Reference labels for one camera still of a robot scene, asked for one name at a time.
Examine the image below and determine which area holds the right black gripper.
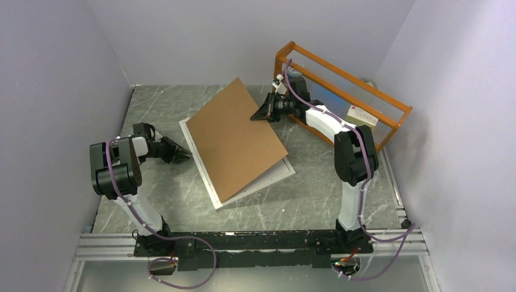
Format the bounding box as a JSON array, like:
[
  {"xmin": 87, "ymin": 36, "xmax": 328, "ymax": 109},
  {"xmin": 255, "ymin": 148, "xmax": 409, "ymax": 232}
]
[{"xmin": 251, "ymin": 91, "xmax": 296, "ymax": 123}]

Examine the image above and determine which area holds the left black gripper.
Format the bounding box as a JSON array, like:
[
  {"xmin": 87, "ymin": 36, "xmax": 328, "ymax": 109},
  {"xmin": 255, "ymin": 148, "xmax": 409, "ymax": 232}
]
[{"xmin": 141, "ymin": 136, "xmax": 192, "ymax": 164}]

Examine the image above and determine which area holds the brown backing board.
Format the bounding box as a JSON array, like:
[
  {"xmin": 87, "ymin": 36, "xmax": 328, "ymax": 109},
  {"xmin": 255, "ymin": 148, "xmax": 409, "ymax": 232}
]
[{"xmin": 186, "ymin": 78, "xmax": 288, "ymax": 203}]

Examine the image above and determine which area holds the white picture frame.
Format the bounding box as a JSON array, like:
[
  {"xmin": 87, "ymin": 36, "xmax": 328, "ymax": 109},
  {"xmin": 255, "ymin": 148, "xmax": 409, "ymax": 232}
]
[{"xmin": 180, "ymin": 117, "xmax": 296, "ymax": 210}]

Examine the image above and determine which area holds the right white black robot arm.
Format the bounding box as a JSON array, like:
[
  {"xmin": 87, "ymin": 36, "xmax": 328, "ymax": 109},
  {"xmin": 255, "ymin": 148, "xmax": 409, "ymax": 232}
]
[{"xmin": 250, "ymin": 74, "xmax": 378, "ymax": 252}]

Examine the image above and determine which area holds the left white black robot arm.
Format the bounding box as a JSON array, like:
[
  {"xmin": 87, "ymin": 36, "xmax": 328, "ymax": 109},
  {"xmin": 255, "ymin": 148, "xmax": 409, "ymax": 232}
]
[{"xmin": 89, "ymin": 122, "xmax": 192, "ymax": 256}]

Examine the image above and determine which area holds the blue white can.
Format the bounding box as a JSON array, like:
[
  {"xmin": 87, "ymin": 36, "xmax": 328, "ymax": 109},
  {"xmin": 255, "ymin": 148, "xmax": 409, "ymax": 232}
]
[{"xmin": 284, "ymin": 66, "xmax": 302, "ymax": 78}]

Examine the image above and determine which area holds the blue paper sheet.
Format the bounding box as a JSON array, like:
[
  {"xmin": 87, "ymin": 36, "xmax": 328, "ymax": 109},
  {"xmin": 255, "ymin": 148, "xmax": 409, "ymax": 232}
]
[{"xmin": 313, "ymin": 86, "xmax": 350, "ymax": 118}]

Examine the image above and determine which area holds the orange wooden shelf rack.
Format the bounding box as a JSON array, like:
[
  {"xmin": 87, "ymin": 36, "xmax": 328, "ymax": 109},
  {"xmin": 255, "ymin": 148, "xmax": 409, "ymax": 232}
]
[{"xmin": 274, "ymin": 41, "xmax": 413, "ymax": 151}]

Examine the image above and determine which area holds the small cream red box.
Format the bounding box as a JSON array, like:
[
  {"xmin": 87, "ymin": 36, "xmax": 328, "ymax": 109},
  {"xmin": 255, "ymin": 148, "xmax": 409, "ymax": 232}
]
[{"xmin": 344, "ymin": 105, "xmax": 378, "ymax": 129}]

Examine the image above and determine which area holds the tape roll behind shelf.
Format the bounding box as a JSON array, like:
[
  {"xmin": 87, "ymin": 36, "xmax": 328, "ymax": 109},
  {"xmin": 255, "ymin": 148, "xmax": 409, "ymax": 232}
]
[{"xmin": 361, "ymin": 79, "xmax": 378, "ymax": 89}]

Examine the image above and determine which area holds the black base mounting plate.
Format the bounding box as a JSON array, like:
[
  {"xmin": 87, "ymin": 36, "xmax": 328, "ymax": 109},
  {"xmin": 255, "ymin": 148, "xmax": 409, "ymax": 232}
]
[{"xmin": 134, "ymin": 229, "xmax": 374, "ymax": 271}]

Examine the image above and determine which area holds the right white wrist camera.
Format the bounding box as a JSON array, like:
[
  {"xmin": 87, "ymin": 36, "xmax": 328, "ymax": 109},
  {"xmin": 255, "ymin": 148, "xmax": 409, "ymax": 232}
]
[{"xmin": 272, "ymin": 74, "xmax": 287, "ymax": 95}]

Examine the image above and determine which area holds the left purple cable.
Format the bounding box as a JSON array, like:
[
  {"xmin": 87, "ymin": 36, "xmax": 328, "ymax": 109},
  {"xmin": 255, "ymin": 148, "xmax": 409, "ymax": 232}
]
[{"xmin": 105, "ymin": 137, "xmax": 219, "ymax": 291}]

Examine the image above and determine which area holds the purple cable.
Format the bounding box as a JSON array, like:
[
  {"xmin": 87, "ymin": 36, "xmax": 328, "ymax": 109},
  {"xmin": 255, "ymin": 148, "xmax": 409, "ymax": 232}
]
[
  {"xmin": 105, "ymin": 137, "xmax": 219, "ymax": 291},
  {"xmin": 282, "ymin": 58, "xmax": 417, "ymax": 282}
]

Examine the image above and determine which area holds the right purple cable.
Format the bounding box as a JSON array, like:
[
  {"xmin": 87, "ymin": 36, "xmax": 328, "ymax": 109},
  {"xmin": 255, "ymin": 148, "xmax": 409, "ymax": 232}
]
[{"xmin": 282, "ymin": 58, "xmax": 417, "ymax": 282}]

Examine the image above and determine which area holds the aluminium rail frame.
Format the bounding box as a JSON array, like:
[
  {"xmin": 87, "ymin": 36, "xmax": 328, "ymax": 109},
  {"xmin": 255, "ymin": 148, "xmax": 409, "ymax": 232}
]
[{"xmin": 63, "ymin": 150, "xmax": 441, "ymax": 291}]

